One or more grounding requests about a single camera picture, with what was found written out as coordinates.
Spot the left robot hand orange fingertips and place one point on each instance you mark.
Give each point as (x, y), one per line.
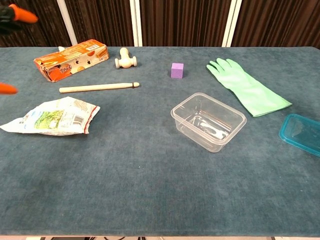
(22, 16)

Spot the clear plastic container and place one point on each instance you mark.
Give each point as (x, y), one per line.
(190, 112)

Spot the teal container lid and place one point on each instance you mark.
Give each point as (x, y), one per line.
(302, 132)

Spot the orange cardboard snack box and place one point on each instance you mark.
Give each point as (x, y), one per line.
(75, 57)

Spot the wooden stick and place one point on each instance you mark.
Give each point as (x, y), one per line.
(100, 87)

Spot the white crumpled snack bag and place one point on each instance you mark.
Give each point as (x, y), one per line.
(55, 120)

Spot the wooden roller massager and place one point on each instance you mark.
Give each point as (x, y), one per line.
(125, 62)

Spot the purple cube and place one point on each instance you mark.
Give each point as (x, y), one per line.
(177, 71)

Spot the teal table cloth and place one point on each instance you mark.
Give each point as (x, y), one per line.
(125, 187)

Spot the green rubber glove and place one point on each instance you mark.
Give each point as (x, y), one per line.
(250, 92)

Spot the white partition frame post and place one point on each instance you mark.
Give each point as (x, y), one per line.
(232, 22)
(67, 22)
(135, 22)

